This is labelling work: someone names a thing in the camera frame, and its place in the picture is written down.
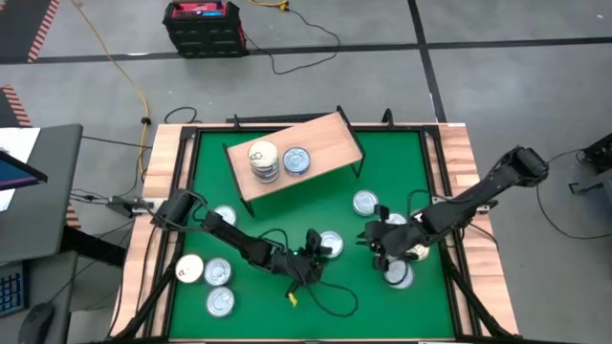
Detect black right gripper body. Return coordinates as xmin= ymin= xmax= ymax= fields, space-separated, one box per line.
xmin=372 ymin=204 xmax=427 ymax=272

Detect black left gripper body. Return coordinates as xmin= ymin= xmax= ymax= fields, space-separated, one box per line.
xmin=274 ymin=251 xmax=327 ymax=289

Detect red albacore tuna can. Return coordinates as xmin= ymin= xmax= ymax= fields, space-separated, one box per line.
xmin=383 ymin=259 xmax=415 ymax=290

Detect pale lid tuna can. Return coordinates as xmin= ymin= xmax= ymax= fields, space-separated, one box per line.
xmin=174 ymin=253 xmax=206 ymax=284

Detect wooden shelf with black legs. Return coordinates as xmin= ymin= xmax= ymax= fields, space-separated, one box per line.
xmin=222 ymin=104 xmax=367 ymax=219

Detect gold lid tuna can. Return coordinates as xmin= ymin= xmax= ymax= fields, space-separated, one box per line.
xmin=408 ymin=243 xmax=430 ymax=263

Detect green table mat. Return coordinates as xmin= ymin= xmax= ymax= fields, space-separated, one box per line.
xmin=167 ymin=129 xmax=456 ymax=340

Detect black equipment stand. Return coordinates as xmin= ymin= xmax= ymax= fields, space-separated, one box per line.
xmin=567 ymin=132 xmax=612 ymax=196

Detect grey desk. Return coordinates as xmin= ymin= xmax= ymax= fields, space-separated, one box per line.
xmin=0 ymin=122 xmax=126 ymax=344

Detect black computer mouse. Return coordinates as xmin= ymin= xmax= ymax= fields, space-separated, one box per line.
xmin=17 ymin=302 xmax=55 ymax=344

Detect black keyboard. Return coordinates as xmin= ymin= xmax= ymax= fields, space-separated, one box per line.
xmin=0 ymin=265 xmax=26 ymax=317

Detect laptop screen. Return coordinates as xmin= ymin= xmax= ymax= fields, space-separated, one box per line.
xmin=0 ymin=150 xmax=49 ymax=192

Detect white paper sheet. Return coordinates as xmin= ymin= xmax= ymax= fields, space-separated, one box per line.
xmin=0 ymin=127 xmax=42 ymax=211

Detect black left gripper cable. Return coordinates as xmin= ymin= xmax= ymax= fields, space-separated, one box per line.
xmin=286 ymin=280 xmax=360 ymax=319

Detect black table frame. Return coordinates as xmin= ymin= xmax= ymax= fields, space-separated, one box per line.
xmin=107 ymin=107 xmax=520 ymax=344

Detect black floor cable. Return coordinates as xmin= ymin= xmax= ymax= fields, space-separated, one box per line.
xmin=241 ymin=5 xmax=341 ymax=76
xmin=534 ymin=148 xmax=612 ymax=241

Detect black cable loop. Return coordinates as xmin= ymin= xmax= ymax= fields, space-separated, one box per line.
xmin=164 ymin=105 xmax=200 ymax=125

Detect black arm base cables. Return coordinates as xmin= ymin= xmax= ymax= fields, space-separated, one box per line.
xmin=70 ymin=188 xmax=159 ymax=216

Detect thin black desk cable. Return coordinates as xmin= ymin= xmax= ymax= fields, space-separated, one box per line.
xmin=80 ymin=135 xmax=154 ymax=149

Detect yellow extension cord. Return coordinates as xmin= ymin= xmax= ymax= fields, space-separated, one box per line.
xmin=69 ymin=0 xmax=152 ymax=181

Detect yellow cord with plug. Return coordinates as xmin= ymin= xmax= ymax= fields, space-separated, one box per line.
xmin=247 ymin=0 xmax=291 ymax=12

